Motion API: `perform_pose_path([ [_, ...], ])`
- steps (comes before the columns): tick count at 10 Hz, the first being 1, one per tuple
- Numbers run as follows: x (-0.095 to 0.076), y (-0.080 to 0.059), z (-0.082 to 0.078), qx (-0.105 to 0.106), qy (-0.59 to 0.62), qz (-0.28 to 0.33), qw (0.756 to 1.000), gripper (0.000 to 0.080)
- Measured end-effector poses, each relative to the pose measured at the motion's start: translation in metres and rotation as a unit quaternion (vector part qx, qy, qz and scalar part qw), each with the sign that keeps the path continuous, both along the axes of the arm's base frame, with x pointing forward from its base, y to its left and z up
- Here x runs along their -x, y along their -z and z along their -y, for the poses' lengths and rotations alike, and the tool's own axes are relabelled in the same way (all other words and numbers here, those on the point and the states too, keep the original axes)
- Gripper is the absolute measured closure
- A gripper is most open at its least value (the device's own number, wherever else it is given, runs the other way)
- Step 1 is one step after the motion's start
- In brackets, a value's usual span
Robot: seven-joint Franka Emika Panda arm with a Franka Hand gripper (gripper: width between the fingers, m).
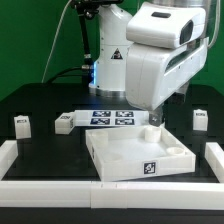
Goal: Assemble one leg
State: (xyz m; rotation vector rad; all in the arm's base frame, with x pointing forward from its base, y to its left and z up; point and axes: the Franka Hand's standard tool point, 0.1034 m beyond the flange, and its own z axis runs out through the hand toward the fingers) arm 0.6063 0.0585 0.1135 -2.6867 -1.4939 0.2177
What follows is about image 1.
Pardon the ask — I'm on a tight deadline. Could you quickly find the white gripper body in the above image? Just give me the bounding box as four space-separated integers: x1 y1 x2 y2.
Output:
125 38 208 111

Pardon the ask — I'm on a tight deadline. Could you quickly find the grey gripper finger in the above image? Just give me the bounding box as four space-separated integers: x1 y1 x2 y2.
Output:
149 108 163 126

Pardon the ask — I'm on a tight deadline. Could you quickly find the white square tabletop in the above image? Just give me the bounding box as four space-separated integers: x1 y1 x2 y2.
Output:
85 125 196 181

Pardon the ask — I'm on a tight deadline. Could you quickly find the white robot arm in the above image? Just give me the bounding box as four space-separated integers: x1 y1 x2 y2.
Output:
89 0 221 126

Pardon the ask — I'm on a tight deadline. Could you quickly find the white base tag plate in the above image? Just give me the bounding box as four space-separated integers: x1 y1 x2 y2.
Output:
75 110 149 127

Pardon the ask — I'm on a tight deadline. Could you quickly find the white U-shaped fence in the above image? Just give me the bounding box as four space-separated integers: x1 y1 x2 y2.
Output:
0 140 224 210

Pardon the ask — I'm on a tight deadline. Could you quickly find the black camera pole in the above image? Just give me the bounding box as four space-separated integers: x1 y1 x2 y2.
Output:
70 0 124 85

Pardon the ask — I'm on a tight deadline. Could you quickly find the black cable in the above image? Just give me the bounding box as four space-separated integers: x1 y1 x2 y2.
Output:
46 66 84 84

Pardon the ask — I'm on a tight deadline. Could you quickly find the white cable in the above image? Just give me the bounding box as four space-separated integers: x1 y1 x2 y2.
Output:
41 0 73 84

